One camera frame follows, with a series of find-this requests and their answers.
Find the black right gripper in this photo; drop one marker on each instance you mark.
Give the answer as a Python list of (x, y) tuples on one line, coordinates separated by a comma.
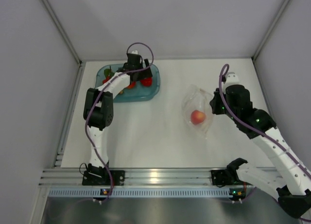
[(214, 103)]

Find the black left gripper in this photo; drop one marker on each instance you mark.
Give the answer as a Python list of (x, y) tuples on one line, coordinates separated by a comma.
[(147, 73)]

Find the red fake tomato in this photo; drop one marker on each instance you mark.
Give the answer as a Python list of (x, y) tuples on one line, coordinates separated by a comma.
[(131, 86)]

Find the red fake cherry bunch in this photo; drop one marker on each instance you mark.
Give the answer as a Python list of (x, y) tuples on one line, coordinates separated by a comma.
[(108, 75)]

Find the clear zip top bag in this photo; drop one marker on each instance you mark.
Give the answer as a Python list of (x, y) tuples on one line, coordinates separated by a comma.
[(197, 98)]

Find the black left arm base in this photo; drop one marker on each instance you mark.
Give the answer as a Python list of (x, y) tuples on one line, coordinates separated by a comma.
[(91, 179)]

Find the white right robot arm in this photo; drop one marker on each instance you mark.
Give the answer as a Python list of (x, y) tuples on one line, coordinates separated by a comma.
[(292, 190)]

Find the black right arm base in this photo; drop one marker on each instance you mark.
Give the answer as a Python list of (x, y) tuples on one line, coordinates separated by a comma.
[(224, 177)]

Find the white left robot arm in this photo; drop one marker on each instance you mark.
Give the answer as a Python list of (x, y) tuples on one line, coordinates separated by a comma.
[(99, 111)]

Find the pink fake peach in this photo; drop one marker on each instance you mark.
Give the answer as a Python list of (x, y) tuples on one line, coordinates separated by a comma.
[(197, 117)]

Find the teal plastic bin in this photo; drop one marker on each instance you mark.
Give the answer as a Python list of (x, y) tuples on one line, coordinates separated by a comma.
[(139, 92)]

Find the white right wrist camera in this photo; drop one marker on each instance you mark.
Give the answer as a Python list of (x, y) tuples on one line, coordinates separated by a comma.
[(230, 79)]

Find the aluminium frame post left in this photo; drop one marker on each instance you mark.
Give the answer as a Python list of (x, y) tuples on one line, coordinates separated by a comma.
[(61, 30)]

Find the aluminium frame post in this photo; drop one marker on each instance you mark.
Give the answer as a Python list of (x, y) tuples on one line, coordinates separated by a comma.
[(271, 27), (61, 30)]

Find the aluminium frame post right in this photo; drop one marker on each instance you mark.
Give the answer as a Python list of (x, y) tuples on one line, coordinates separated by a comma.
[(271, 27)]

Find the grey slotted cable duct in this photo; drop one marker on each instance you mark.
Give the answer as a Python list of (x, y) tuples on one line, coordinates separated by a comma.
[(148, 192)]

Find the aluminium mounting rail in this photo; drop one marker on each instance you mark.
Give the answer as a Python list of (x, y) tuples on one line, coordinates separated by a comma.
[(134, 177)]

